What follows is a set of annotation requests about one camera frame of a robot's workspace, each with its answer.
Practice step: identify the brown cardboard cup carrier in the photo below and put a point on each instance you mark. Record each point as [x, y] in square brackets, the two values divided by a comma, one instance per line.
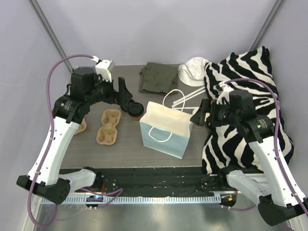
[107, 134]

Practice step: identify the brown paper coffee cup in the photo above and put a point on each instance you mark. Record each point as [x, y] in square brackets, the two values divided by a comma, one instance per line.
[136, 118]

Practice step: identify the zebra striped blanket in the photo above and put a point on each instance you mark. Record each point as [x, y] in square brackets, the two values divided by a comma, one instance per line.
[249, 71]

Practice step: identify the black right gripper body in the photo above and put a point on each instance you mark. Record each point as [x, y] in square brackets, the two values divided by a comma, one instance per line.
[207, 113]

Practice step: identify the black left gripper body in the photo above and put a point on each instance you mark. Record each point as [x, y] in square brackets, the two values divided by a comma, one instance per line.
[118, 92]

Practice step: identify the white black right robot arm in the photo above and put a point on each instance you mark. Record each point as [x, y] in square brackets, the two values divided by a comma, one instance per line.
[282, 199]

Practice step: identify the light blue paper bag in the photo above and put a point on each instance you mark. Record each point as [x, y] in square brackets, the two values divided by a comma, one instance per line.
[165, 129]

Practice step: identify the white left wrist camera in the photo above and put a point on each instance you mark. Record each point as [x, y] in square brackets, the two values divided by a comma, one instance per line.
[104, 68]

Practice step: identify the olive green folded cloth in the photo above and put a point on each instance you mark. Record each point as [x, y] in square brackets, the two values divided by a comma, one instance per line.
[158, 78]

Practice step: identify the white slotted cable duct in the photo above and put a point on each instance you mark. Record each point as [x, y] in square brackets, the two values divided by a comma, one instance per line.
[87, 199]

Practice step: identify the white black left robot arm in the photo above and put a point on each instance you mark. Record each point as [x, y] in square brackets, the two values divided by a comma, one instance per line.
[86, 88]

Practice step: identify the white bucket hat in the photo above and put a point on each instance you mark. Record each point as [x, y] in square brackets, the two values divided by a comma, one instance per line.
[192, 72]

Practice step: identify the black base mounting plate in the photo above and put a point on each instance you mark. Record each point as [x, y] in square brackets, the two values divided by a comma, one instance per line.
[161, 182]

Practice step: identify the white paper straws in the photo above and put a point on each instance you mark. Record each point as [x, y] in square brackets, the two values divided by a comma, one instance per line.
[188, 96]

